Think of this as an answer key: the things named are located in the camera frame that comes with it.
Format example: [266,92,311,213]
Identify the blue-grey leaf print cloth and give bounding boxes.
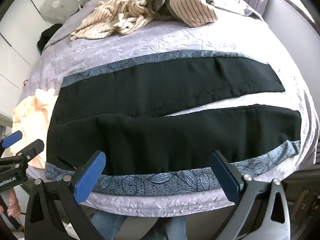
[45,50,302,197]

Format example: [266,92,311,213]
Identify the peach cloth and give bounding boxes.
[11,88,60,167]

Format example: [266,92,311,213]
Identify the white wardrobe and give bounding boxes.
[0,0,58,120]

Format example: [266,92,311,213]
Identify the lilac textured bedspread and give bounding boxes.
[19,0,320,217]

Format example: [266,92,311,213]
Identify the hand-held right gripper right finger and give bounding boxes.
[209,150,297,240]

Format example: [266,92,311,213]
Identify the person's left hand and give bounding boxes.
[0,189,21,218]

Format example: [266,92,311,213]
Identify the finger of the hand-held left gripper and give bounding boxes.
[14,139,45,166]
[0,131,23,153]

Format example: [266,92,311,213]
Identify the grey garment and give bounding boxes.
[147,0,187,22]

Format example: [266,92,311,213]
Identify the white fan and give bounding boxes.
[40,0,70,22]

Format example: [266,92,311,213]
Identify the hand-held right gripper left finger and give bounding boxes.
[24,151,110,240]

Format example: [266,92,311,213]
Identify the black cloth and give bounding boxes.
[37,23,63,55]

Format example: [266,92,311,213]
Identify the black pants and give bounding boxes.
[47,56,302,177]

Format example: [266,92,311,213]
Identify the cream striped garment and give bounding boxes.
[70,0,218,42]

